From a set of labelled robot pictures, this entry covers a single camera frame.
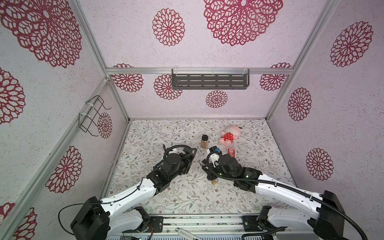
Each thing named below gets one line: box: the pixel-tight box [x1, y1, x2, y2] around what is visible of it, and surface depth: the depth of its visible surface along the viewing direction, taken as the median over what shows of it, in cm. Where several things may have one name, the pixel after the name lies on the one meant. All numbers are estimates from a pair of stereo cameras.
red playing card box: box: [227, 147, 237, 159], surface depth 102 cm
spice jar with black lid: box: [200, 134, 209, 149], surface depth 99 cm
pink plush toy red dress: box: [219, 125, 241, 147], surface depth 105 cm
